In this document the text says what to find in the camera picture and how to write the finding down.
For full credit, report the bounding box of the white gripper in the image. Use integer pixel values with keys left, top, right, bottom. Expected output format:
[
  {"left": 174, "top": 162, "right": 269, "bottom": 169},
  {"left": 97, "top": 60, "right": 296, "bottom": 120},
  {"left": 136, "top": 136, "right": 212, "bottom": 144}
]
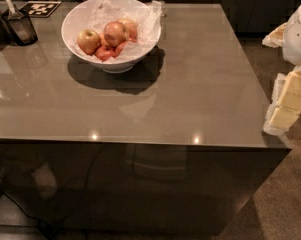
[{"left": 262, "top": 5, "right": 301, "bottom": 136}]

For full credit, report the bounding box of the red-yellow apple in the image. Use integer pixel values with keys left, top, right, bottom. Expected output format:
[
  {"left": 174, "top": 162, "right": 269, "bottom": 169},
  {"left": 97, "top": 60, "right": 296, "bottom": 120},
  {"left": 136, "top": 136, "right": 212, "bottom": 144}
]
[{"left": 103, "top": 21, "right": 129, "bottom": 47}]

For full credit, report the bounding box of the apple at back right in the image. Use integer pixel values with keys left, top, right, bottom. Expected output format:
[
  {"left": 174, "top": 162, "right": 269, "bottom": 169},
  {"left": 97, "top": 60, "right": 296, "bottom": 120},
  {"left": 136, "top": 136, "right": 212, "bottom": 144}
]
[{"left": 118, "top": 18, "right": 138, "bottom": 40}]

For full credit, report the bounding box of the red apple under centre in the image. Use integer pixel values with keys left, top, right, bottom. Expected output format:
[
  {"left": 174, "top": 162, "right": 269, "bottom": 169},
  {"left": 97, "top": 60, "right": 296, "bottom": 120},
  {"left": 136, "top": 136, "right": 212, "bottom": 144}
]
[{"left": 114, "top": 41, "right": 128, "bottom": 58}]

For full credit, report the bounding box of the white ceramic bowl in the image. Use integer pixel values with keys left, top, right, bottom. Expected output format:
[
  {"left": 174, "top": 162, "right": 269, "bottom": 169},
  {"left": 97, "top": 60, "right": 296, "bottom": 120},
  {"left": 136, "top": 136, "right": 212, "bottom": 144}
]
[{"left": 60, "top": 0, "right": 162, "bottom": 74}]

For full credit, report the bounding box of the red apple front bottom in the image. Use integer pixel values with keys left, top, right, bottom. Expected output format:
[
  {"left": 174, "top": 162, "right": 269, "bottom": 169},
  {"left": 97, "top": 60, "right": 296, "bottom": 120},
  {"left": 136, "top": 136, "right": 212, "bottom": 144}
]
[{"left": 95, "top": 46, "right": 115, "bottom": 62}]

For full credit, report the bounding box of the yellow-red apple left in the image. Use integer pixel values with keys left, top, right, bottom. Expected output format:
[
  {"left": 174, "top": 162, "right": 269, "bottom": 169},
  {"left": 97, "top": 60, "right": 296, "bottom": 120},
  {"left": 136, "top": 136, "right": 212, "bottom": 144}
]
[{"left": 77, "top": 29, "right": 101, "bottom": 55}]

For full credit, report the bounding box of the black white fiducial marker card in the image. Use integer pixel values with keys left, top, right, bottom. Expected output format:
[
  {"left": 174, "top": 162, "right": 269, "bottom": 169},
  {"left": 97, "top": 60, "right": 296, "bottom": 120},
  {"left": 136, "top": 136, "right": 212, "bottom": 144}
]
[{"left": 21, "top": 1, "right": 60, "bottom": 18}]

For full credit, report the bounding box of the black cable on floor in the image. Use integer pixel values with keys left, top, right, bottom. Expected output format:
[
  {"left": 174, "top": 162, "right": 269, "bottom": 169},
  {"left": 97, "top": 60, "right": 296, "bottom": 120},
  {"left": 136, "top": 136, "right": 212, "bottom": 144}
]
[{"left": 0, "top": 178, "right": 58, "bottom": 240}]

